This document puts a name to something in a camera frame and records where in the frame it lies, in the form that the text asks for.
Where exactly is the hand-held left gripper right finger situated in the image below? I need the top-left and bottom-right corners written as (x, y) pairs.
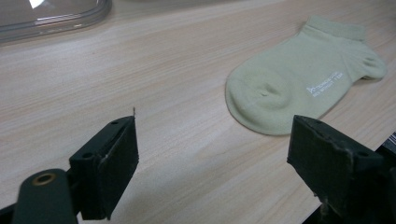
top-left (286, 114), bottom-right (396, 220)

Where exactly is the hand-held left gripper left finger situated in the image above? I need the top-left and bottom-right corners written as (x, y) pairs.
top-left (68, 115), bottom-right (140, 221)

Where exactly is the pale green ankle sock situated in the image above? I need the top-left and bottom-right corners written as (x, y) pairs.
top-left (224, 14), bottom-right (388, 136)

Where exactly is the translucent plastic lid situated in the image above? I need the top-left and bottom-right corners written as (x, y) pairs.
top-left (0, 0), bottom-right (113, 44)

